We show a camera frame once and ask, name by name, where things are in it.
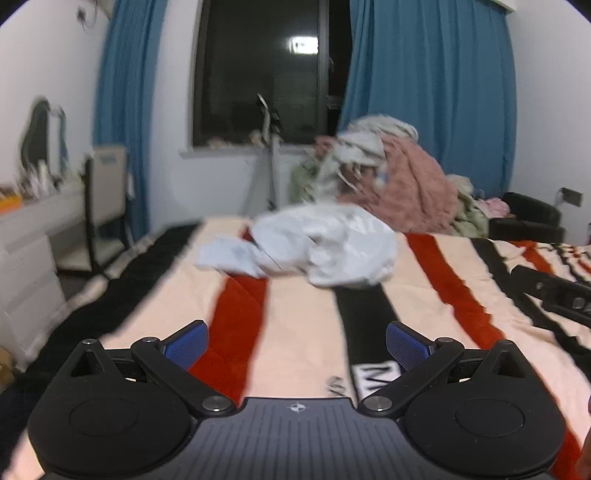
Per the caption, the right blue curtain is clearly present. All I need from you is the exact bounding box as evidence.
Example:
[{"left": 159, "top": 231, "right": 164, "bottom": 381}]
[{"left": 339, "top": 0, "right": 517, "bottom": 197}]

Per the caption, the white desk with drawers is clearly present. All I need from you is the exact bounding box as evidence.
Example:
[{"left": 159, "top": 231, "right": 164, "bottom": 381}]
[{"left": 1, "top": 185, "right": 84, "bottom": 368}]

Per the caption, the light blue t-shirt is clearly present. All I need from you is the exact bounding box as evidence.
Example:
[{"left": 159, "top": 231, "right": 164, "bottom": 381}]
[{"left": 195, "top": 203, "right": 398, "bottom": 288}]

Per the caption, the black armchair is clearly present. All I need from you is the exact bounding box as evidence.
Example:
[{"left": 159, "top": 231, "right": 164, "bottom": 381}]
[{"left": 488, "top": 192, "right": 565, "bottom": 244}]

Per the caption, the wavy frame mirror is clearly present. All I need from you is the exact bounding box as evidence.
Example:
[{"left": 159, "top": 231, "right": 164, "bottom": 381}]
[{"left": 20, "top": 96, "right": 70, "bottom": 188}]

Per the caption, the pink fuzzy blanket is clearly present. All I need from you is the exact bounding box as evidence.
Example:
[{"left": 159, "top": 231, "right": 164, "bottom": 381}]
[{"left": 312, "top": 137, "right": 459, "bottom": 234}]

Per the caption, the green cloth in pile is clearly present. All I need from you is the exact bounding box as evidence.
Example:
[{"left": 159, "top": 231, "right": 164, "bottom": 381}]
[{"left": 452, "top": 191, "right": 489, "bottom": 238}]

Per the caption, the dark window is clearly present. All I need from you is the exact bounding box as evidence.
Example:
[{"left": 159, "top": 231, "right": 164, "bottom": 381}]
[{"left": 191, "top": 0, "right": 353, "bottom": 146}]

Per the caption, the white crumpled cloth on pile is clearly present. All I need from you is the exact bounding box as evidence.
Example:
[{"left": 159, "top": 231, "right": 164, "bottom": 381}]
[{"left": 317, "top": 114, "right": 421, "bottom": 195}]

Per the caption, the left blue curtain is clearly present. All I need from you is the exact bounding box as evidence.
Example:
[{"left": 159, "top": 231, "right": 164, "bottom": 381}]
[{"left": 93, "top": 0, "right": 167, "bottom": 239}]

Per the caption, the blue curtain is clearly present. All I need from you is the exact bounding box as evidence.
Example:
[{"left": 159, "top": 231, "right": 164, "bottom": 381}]
[
  {"left": 339, "top": 0, "right": 517, "bottom": 197},
  {"left": 93, "top": 0, "right": 167, "bottom": 239}
]

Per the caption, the striped cream red black blanket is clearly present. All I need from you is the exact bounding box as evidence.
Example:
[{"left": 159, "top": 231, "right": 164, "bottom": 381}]
[{"left": 1, "top": 218, "right": 590, "bottom": 479}]

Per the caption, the beige black chair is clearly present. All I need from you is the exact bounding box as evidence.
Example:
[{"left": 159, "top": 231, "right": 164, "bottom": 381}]
[{"left": 56, "top": 145, "right": 131, "bottom": 278}]

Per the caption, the white tripod stand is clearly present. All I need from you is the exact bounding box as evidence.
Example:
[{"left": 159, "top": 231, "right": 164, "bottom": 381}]
[{"left": 242, "top": 93, "right": 283, "bottom": 216}]

